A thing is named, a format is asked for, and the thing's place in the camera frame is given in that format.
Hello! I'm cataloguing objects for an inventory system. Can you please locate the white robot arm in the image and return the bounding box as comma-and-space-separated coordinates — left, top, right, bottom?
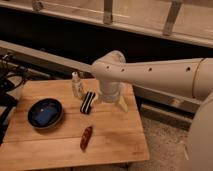
91, 51, 213, 171

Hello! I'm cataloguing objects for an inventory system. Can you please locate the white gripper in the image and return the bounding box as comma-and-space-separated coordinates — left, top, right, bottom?
96, 81, 128, 112

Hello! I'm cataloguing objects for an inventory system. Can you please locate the wooden cutting board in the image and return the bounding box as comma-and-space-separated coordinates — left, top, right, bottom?
0, 80, 149, 170

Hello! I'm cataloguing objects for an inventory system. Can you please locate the small clear bottle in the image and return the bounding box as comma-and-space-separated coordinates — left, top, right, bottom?
72, 72, 84, 99

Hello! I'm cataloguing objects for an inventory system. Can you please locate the black and white striped block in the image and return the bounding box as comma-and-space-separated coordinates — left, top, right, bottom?
80, 91, 96, 114

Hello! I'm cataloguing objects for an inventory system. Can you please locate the black cables bundle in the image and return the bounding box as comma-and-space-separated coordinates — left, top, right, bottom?
0, 53, 29, 144

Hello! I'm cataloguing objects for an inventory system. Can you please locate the dark blue bowl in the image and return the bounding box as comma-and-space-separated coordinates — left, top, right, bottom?
27, 98, 63, 129

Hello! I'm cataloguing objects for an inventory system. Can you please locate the red brown sausage toy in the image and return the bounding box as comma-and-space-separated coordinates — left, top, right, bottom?
80, 126, 93, 151

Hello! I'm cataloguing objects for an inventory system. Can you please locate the metal rail frame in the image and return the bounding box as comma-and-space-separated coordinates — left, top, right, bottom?
0, 0, 213, 48

